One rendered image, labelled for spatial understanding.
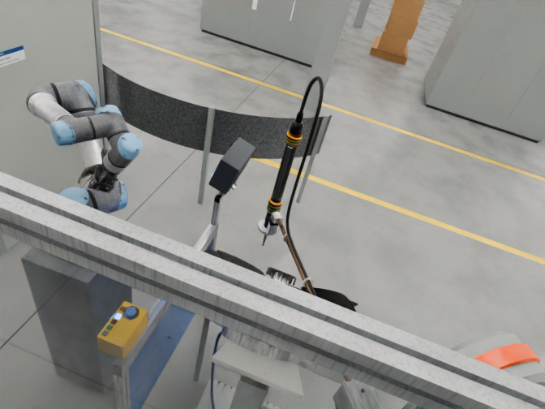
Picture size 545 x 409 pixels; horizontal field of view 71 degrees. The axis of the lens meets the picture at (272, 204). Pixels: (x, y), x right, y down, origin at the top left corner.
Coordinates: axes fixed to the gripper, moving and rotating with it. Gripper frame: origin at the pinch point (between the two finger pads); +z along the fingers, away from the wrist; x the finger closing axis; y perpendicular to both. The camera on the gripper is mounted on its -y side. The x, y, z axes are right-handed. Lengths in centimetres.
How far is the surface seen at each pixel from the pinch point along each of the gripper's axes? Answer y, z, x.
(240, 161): -32, -10, 65
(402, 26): -598, 28, 545
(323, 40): -333, 44, 256
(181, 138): -121, 89, 85
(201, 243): 2, 22, 63
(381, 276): -15, 32, 252
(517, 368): 79, -117, 19
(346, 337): 76, -113, -9
